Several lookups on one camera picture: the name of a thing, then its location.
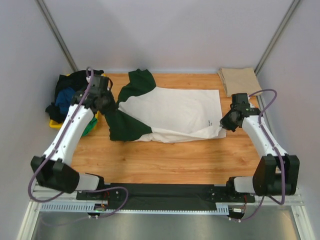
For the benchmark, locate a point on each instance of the bright green t-shirt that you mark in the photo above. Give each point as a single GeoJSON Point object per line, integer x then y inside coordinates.
{"type": "Point", "coordinates": [90, 126]}

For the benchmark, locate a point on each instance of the yellow plastic bin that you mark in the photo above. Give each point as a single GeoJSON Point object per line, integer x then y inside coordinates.
{"type": "Point", "coordinates": [53, 123]}

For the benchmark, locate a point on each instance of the folded beige t-shirt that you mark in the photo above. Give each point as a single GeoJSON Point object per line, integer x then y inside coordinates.
{"type": "Point", "coordinates": [239, 80]}

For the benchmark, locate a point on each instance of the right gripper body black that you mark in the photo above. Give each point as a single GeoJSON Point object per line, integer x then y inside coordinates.
{"type": "Point", "coordinates": [226, 121]}

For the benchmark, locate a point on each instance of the green and white raglan t-shirt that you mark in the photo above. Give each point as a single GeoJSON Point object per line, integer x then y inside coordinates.
{"type": "Point", "coordinates": [145, 112]}

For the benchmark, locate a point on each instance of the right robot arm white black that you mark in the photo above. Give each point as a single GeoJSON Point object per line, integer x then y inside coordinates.
{"type": "Point", "coordinates": [277, 171]}

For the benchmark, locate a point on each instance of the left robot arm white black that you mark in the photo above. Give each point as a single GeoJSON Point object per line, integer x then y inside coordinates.
{"type": "Point", "coordinates": [53, 169]}

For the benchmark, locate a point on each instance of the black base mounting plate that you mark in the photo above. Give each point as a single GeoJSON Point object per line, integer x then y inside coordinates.
{"type": "Point", "coordinates": [179, 197]}

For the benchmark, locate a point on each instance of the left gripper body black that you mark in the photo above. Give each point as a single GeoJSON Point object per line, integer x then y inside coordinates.
{"type": "Point", "coordinates": [109, 104]}

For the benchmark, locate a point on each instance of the black t-shirt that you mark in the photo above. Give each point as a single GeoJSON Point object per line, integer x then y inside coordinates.
{"type": "Point", "coordinates": [98, 84]}

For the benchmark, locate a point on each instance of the blue t-shirt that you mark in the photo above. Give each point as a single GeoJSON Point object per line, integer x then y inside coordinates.
{"type": "Point", "coordinates": [63, 99]}

